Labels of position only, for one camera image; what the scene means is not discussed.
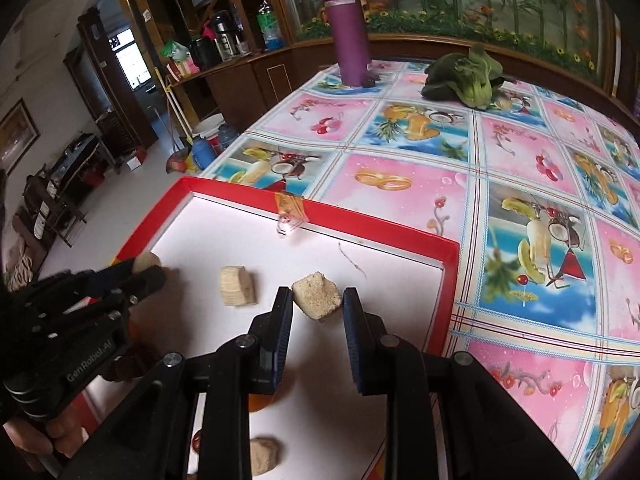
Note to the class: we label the red dried date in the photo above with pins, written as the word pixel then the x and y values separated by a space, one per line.
pixel 196 442

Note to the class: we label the fruit printed tablecloth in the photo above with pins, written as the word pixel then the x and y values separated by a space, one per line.
pixel 525 160

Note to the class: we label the pink box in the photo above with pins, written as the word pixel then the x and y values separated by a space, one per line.
pixel 185 67

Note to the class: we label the person's left hand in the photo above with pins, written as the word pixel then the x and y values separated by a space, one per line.
pixel 35 437

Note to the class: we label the green bok choy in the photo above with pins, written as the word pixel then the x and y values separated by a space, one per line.
pixel 462 77

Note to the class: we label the green bag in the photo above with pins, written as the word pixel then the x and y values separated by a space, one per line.
pixel 175 50

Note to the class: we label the broom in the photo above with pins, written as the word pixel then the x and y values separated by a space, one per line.
pixel 176 125

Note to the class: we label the small white box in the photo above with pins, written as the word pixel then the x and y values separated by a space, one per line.
pixel 134 161

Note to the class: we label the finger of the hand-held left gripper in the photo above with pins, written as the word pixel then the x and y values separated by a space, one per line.
pixel 100 272
pixel 135 282

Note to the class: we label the green plastic bottle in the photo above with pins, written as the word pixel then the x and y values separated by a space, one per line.
pixel 268 25

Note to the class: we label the large beige crumbly cake block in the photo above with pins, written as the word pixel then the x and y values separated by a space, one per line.
pixel 316 296

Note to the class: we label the black kettle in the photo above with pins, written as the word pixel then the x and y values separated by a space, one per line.
pixel 200 52

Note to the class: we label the blue jug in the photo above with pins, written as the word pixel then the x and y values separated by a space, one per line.
pixel 202 155

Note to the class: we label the framed wall picture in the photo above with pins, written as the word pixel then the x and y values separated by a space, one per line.
pixel 17 132

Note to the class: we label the wooden cabinet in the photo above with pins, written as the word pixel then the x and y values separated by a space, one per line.
pixel 240 85

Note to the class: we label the purple drinking bottle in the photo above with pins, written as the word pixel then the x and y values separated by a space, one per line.
pixel 347 35

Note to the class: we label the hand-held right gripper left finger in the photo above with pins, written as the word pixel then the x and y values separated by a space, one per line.
pixel 282 340

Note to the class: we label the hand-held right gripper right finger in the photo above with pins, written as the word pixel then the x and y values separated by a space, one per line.
pixel 351 340

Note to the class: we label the small orange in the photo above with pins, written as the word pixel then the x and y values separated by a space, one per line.
pixel 260 402

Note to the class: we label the framed flower mural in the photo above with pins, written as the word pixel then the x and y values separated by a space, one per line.
pixel 475 0

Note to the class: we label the silver thermos flask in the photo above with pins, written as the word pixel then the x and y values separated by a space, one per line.
pixel 224 35

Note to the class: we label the blue jar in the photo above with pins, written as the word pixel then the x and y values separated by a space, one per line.
pixel 227 136

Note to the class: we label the red tray with white inside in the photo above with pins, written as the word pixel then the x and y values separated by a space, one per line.
pixel 210 230

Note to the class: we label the white bucket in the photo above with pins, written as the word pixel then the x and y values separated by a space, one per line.
pixel 207 127

